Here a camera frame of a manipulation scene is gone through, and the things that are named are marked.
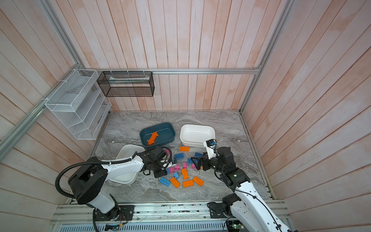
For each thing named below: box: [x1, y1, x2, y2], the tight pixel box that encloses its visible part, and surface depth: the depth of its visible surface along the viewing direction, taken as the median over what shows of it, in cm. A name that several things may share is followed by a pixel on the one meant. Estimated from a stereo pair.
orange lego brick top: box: [179, 146, 190, 152], surface depth 100 cm
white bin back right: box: [179, 123, 216, 147], surface depth 105 cm
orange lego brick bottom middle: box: [182, 179, 195, 189], surface depth 85 cm
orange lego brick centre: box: [181, 168, 189, 180], surface depth 89 cm
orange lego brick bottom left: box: [170, 176, 182, 189], surface depth 85 cm
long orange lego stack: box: [146, 131, 159, 146], surface depth 103 cm
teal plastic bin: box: [139, 122, 176, 149], surface depth 105 cm
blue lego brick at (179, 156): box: [173, 152, 185, 160], surface depth 95 cm
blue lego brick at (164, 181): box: [159, 176, 172, 188], surface depth 85 cm
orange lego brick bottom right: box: [192, 175, 205, 187], surface depth 85 cm
